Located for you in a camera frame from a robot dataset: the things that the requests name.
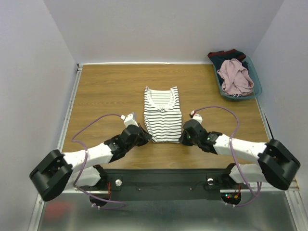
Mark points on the teal plastic basket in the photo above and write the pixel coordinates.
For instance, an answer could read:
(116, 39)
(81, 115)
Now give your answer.
(257, 89)

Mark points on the right aluminium frame rail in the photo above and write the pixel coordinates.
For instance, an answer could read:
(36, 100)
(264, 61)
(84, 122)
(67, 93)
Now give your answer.
(293, 197)

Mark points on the front aluminium frame rail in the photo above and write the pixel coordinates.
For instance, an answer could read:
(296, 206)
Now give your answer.
(98, 177)

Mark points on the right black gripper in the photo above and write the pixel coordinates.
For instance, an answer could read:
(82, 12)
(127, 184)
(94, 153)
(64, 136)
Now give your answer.
(185, 134)

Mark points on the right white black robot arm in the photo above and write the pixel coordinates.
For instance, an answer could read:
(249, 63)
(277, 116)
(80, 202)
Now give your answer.
(268, 162)

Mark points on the dark navy maroon garment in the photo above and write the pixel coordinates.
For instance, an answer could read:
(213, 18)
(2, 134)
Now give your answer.
(217, 58)

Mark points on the left aluminium frame rail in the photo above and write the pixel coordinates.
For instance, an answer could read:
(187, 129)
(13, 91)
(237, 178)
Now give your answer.
(39, 204)

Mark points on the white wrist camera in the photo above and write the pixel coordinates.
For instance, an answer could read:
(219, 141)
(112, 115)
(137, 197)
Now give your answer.
(130, 119)
(193, 115)

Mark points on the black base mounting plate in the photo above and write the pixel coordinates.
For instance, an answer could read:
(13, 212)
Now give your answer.
(165, 184)

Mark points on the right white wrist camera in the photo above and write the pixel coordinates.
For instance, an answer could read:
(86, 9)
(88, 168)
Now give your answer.
(193, 115)

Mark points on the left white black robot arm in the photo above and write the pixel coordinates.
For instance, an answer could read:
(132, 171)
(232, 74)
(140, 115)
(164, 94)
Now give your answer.
(81, 158)

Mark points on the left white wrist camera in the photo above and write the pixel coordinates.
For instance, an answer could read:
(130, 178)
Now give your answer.
(130, 119)

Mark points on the aluminium frame rail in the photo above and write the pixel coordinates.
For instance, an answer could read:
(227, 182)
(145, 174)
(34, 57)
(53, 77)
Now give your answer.
(39, 204)
(98, 177)
(293, 197)

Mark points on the pink tank top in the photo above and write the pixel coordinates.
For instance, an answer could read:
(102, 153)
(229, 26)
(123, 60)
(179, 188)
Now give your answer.
(236, 79)

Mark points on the black white striped tank top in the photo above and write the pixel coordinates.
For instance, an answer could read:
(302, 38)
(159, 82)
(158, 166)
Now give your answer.
(162, 114)

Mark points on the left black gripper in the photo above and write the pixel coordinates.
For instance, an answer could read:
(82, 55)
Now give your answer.
(145, 137)

